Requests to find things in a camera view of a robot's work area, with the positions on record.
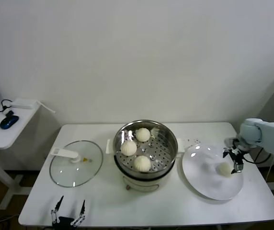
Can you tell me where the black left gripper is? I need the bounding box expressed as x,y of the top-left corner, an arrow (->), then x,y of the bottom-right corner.
50,195 -> 87,230

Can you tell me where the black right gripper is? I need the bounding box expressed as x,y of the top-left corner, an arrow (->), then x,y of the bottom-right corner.
222,143 -> 245,174

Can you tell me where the white steamed baozi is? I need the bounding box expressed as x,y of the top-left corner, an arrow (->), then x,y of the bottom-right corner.
120,140 -> 137,157
217,162 -> 233,178
133,155 -> 151,173
136,127 -> 151,142

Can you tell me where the stainless steel steamer basket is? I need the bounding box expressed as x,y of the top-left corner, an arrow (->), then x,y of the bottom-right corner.
114,120 -> 179,173

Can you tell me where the white round plate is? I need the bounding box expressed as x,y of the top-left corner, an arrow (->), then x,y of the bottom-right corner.
182,143 -> 244,201

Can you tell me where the white electric cooker base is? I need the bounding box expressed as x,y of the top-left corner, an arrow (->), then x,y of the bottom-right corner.
106,138 -> 185,194

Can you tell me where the blue computer mouse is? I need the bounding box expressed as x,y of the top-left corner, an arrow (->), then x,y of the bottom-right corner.
0,115 -> 20,129

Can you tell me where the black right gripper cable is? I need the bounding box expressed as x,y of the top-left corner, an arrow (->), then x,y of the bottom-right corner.
243,152 -> 260,164

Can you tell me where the black power adapter cable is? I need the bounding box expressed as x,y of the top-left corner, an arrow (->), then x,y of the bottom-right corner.
253,146 -> 272,164

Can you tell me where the glass lid white handle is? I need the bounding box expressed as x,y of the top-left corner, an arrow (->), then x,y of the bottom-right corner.
49,140 -> 104,188

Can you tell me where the white hanging cable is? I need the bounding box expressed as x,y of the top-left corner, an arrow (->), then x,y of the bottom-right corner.
265,155 -> 274,183

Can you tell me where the white floor cable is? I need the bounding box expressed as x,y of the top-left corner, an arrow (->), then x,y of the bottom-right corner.
0,214 -> 20,225

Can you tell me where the black desk cable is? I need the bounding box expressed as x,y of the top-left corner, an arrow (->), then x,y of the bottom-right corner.
0,99 -> 14,113

